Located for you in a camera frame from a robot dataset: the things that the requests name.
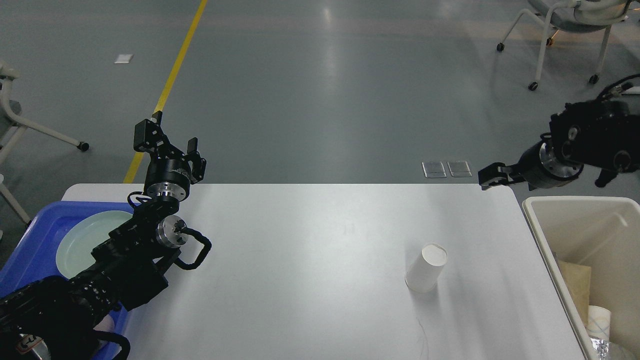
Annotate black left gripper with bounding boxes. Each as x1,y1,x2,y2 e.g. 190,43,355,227
133,111,207,202

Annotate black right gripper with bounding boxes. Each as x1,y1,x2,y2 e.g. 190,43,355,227
477,141,585,191

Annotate small beige cup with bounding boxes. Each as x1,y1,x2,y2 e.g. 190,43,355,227
405,243,448,294

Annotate brown paper bag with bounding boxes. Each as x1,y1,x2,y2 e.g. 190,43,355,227
557,260,592,326

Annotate light green plate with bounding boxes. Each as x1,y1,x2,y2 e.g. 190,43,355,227
55,210,133,280

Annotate white paper bowl cup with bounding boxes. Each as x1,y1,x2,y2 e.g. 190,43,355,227
585,305,611,341

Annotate silver foil tray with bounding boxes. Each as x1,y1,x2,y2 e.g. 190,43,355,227
590,337,637,360

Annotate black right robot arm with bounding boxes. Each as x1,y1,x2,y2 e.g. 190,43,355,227
477,74,639,191

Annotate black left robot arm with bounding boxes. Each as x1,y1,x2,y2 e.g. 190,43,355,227
0,111,212,360

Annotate right floor outlet plate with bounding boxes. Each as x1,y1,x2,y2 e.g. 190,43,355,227
446,161,473,178

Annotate floor outlet plate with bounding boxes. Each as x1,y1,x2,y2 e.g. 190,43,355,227
446,161,473,178
422,161,448,179

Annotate left floor outlet plate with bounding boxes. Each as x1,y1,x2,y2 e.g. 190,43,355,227
422,161,448,179

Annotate beige plastic bin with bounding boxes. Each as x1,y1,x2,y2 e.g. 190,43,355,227
522,196,640,360

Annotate blue plastic tray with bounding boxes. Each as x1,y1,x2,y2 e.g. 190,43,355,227
0,202,138,360

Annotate grey office chair right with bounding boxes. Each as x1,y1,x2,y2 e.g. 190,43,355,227
496,0,631,92

